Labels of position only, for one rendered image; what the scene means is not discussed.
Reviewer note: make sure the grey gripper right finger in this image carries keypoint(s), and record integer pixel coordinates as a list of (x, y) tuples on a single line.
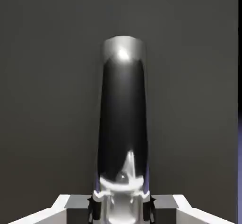
[(166, 208)]

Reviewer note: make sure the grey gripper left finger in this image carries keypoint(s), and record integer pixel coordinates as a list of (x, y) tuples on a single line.
[(75, 208)]

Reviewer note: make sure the dark grey cabinet door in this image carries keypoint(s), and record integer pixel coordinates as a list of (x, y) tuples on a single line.
[(47, 76)]

